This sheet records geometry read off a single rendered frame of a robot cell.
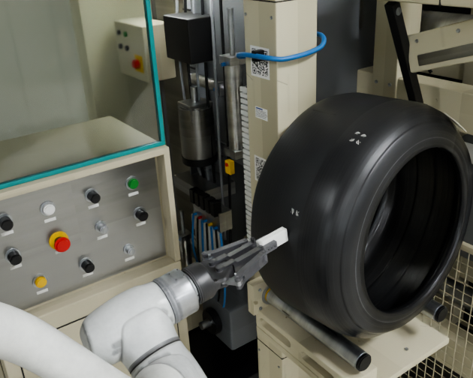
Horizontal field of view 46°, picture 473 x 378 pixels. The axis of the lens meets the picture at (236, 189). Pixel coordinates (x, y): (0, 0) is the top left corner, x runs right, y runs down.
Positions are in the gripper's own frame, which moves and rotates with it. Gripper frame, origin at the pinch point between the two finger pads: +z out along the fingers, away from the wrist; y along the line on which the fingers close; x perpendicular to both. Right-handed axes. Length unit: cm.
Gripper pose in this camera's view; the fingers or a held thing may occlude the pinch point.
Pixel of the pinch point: (272, 241)
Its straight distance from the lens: 115.0
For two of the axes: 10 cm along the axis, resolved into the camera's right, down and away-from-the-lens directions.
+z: 8.0, -4.0, 4.5
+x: 1.6, 8.6, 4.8
